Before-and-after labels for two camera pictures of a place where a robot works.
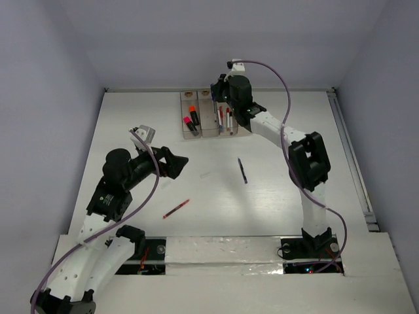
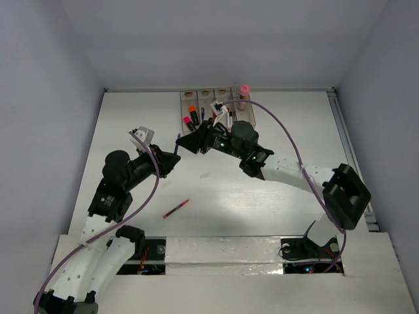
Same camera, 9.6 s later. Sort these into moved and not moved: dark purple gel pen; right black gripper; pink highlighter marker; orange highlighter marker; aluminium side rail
Moved: right black gripper; dark purple gel pen
Not moved: orange highlighter marker; aluminium side rail; pink highlighter marker
